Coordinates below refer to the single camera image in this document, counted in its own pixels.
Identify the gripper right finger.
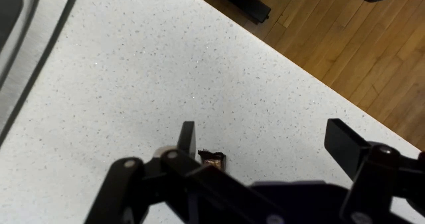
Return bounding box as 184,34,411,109
324,118,425,224

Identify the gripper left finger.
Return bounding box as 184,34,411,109
84,121,286,224

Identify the brown wrapped chocolate bar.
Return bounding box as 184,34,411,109
198,149,227,172

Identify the stainless steel sink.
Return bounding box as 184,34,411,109
0,0,83,146

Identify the black stand leg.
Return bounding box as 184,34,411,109
205,0,271,25

